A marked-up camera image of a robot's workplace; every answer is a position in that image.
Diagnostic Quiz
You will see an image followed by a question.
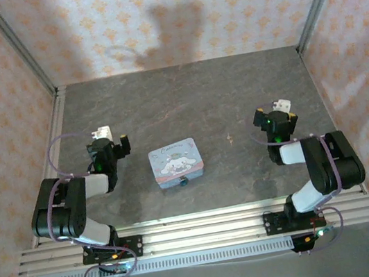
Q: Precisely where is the aluminium mounting rail beam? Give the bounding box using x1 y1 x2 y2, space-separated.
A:
12 183 369 277

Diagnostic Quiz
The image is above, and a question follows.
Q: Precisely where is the white slotted cable duct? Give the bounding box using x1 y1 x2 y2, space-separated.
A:
36 236 296 277

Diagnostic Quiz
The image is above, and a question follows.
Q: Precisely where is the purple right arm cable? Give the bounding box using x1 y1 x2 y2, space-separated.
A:
245 93 350 260

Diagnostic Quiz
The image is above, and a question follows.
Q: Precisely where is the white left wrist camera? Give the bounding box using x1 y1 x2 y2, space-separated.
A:
89 124 114 142

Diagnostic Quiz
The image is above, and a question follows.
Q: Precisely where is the cartoon printed tin box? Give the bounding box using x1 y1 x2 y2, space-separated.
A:
146 135 208 191

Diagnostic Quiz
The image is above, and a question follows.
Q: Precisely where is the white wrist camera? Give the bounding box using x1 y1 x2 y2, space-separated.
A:
89 124 114 142
271 96 293 115

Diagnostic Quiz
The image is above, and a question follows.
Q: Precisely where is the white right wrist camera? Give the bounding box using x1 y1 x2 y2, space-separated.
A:
271 96 293 115

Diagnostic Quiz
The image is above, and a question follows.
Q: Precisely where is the small circuit board green LED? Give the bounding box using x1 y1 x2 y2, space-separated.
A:
289 225 338 256
97 259 133 277

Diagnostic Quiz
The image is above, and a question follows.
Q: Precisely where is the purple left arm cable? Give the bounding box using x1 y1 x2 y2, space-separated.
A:
35 125 140 277

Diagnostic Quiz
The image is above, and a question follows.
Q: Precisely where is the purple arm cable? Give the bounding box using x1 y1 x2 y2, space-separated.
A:
35 125 140 277
245 93 350 260

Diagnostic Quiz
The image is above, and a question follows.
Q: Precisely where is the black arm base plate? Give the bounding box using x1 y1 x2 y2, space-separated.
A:
261 203 327 237
80 234 146 267

